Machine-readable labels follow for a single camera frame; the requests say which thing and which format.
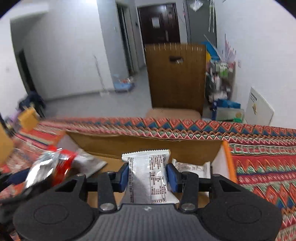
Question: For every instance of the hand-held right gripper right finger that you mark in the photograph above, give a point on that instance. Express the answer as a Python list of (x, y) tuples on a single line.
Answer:
[(172, 178)]

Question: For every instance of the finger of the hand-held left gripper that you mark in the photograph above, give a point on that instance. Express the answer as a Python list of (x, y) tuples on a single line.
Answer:
[(18, 177)]

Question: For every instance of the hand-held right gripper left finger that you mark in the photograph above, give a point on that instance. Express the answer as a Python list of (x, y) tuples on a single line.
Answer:
[(123, 178)]

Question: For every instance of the white printed snack packet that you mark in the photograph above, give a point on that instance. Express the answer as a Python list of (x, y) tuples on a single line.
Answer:
[(148, 178)]

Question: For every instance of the orange cardboard box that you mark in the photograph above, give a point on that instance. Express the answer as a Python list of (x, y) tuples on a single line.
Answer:
[(161, 148)]

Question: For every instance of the red and silver snack packet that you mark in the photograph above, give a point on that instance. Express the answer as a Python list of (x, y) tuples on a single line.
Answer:
[(55, 165)]

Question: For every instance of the small white snack packet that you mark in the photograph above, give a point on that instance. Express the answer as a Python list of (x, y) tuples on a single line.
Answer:
[(192, 169)]

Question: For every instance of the yellow thermos jug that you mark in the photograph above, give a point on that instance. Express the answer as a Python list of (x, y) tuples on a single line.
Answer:
[(5, 143)]

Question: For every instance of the yellow cup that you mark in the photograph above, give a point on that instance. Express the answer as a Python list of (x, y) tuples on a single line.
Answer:
[(28, 118)]

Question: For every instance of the dark chair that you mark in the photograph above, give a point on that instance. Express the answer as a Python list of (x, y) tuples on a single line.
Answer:
[(32, 100)]

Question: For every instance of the blue and white boxes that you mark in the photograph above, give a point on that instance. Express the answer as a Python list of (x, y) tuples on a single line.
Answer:
[(227, 110)]

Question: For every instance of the red patterned tablecloth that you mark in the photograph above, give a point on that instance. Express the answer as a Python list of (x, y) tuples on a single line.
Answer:
[(261, 162)]

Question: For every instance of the blue floor basket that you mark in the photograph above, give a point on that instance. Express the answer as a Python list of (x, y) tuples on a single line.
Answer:
[(122, 84)]

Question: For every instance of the cluttered storage shelf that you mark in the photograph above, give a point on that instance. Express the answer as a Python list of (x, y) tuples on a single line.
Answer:
[(219, 78)]

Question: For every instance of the dark entrance door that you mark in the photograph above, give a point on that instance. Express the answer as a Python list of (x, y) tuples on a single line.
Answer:
[(159, 20)]

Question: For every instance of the grey refrigerator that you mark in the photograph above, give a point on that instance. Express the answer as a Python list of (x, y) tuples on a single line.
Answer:
[(200, 20)]

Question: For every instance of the white wall panel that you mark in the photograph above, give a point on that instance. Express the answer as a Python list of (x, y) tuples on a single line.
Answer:
[(259, 107)]

